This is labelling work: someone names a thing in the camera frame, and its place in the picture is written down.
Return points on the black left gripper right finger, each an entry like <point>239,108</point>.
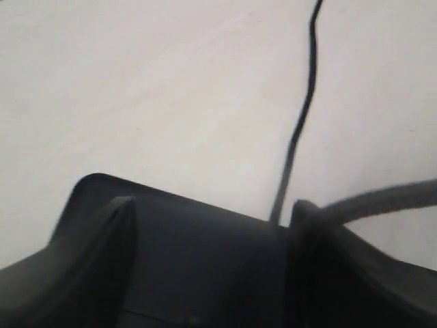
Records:
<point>336,279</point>

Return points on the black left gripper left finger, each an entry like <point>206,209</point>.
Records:
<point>78,280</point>

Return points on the black plastic carry case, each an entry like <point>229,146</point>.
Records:
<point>199,265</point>

